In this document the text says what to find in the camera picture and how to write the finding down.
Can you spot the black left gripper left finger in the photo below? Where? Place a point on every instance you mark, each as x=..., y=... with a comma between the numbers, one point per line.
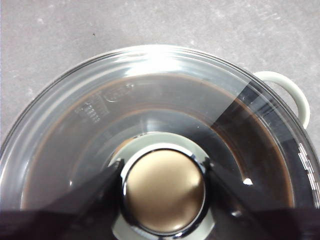
x=62, y=220

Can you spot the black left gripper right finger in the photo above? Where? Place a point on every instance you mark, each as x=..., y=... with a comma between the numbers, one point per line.
x=250, y=222

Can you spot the glass lid with green knob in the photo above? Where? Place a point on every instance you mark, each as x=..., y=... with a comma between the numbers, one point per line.
x=165, y=190

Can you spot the pale green electric cooking pot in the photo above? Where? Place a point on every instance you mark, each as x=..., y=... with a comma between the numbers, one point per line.
x=300, y=100

